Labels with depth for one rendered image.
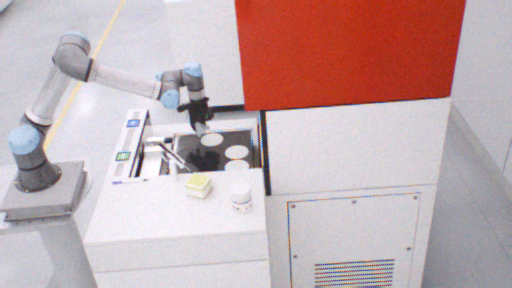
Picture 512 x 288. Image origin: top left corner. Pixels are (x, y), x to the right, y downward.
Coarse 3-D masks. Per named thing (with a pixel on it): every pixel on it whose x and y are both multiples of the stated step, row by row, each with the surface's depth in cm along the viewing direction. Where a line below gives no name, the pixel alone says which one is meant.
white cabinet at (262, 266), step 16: (96, 272) 184; (112, 272) 184; (128, 272) 184; (144, 272) 184; (160, 272) 184; (176, 272) 185; (192, 272) 185; (208, 272) 185; (224, 272) 186; (240, 272) 186; (256, 272) 186
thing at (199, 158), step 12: (216, 132) 238; (228, 132) 238; (240, 132) 237; (180, 144) 233; (192, 144) 232; (228, 144) 230; (240, 144) 229; (180, 156) 225; (192, 156) 224; (204, 156) 224; (216, 156) 223; (180, 168) 217; (192, 168) 217; (204, 168) 216; (216, 168) 216; (252, 168) 214
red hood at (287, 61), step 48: (240, 0) 166; (288, 0) 166; (336, 0) 167; (384, 0) 167; (432, 0) 168; (240, 48) 175; (288, 48) 175; (336, 48) 176; (384, 48) 176; (432, 48) 177; (288, 96) 186; (336, 96) 186; (384, 96) 187; (432, 96) 188
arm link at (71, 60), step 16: (64, 48) 193; (80, 48) 196; (64, 64) 191; (80, 64) 191; (96, 64) 195; (80, 80) 194; (96, 80) 195; (112, 80) 196; (128, 80) 198; (144, 80) 201; (144, 96) 203; (160, 96) 203; (176, 96) 202
